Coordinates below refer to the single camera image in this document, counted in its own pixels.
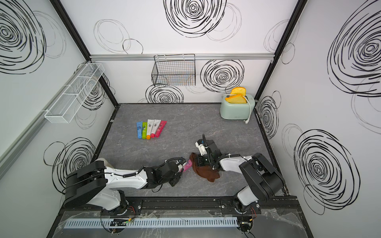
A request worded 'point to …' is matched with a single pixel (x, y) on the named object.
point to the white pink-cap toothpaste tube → (156, 123)
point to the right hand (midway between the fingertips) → (193, 160)
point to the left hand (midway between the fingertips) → (180, 173)
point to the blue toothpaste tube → (139, 128)
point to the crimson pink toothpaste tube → (162, 125)
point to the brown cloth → (207, 172)
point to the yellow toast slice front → (236, 99)
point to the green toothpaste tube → (144, 130)
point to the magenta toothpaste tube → (188, 165)
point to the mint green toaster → (236, 110)
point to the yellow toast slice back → (238, 90)
